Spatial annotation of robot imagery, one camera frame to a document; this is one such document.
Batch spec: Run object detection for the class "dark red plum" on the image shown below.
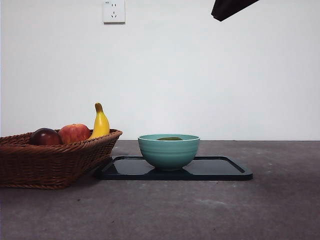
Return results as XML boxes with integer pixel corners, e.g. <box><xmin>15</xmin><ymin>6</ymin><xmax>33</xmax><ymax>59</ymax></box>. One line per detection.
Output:
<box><xmin>29</xmin><ymin>127</ymin><xmax>63</xmax><ymax>146</ymax></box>

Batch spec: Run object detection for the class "yellow banana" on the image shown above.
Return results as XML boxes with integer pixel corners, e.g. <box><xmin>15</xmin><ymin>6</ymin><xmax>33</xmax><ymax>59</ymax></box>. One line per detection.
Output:
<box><xmin>88</xmin><ymin>102</ymin><xmax>111</xmax><ymax>140</ymax></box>

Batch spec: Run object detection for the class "red apple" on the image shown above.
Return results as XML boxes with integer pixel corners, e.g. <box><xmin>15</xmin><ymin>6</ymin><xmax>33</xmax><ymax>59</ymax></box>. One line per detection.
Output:
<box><xmin>58</xmin><ymin>123</ymin><xmax>91</xmax><ymax>145</ymax></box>

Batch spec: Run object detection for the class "teal ribbed bowl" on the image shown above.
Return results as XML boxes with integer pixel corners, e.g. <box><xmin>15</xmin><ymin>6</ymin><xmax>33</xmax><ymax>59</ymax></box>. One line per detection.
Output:
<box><xmin>137</xmin><ymin>133</ymin><xmax>201</xmax><ymax>172</ymax></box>

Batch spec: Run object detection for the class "white wall socket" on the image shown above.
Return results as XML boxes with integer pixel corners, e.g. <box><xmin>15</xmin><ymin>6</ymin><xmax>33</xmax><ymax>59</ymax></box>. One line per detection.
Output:
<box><xmin>103</xmin><ymin>0</ymin><xmax>126</xmax><ymax>25</ymax></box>

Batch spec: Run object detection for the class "brown wicker basket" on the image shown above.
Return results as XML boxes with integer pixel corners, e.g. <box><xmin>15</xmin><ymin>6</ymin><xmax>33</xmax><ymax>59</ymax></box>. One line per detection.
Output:
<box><xmin>0</xmin><ymin>128</ymin><xmax>123</xmax><ymax>190</ymax></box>

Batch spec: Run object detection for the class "black rectangular tray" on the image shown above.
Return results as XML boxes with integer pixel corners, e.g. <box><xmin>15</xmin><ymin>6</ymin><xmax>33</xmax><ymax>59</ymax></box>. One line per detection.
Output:
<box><xmin>94</xmin><ymin>155</ymin><xmax>254</xmax><ymax>181</ymax></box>

